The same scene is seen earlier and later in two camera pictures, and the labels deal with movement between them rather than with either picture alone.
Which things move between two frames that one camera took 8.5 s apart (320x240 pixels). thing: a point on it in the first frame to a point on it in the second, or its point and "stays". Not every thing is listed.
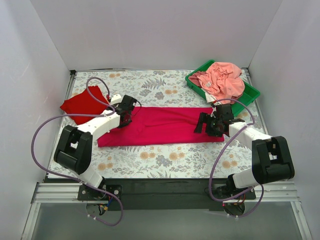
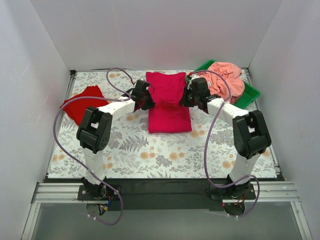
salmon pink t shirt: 223,80 stays
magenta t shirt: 160,125 to 167,115
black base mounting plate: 165,194 stays
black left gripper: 125,117 to 146,100
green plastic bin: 250,94 stays
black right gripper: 208,125 to 187,98
